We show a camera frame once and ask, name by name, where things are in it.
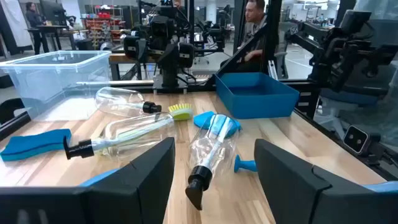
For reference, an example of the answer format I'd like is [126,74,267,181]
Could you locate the clear pump bottle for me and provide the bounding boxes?
[95,86,162,118]
[63,111,175,161]
[185,114,241,211]

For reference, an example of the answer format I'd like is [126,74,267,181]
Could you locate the green dish brush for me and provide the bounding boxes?
[167,103,194,121]

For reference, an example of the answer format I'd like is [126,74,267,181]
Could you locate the black vertical frame post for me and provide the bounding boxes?
[217,0,282,78]

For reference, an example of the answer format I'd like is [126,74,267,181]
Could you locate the clear plastic storage bin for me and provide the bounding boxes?
[0,50,112,123]

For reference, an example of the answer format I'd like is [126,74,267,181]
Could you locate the blue plastic tray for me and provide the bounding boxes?
[214,72,300,120]

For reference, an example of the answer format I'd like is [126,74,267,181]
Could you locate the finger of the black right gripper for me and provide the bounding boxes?
[174,42,195,69]
[123,34,147,62]

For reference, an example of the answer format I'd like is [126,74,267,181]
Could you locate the blue office chair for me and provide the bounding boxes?
[313,86,383,125]

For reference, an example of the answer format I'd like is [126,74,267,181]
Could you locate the person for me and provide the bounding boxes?
[220,0,269,74]
[24,1,47,56]

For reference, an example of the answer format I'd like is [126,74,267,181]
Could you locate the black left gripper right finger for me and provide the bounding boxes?
[254,138,398,224]

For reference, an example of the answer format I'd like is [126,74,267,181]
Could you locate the blue wavy kitchen sponge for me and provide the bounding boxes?
[0,129,72,162]
[193,111,243,138]

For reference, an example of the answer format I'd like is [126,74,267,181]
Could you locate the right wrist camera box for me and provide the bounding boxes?
[148,14,171,40]

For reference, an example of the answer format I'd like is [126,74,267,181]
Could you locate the black monitor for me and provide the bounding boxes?
[39,0,68,26]

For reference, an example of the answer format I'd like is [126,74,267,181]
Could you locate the wooden workbench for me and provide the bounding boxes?
[108,52,156,82]

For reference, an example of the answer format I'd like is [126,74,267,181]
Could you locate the black background desk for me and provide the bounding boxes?
[27,24,81,55]

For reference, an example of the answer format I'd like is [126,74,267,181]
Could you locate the red storage shelf rack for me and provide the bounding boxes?
[81,4,126,49]

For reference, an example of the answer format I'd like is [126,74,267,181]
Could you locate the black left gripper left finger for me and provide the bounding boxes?
[0,136,177,224]

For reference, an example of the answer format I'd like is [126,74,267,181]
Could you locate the table-level camera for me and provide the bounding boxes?
[343,125,382,156]

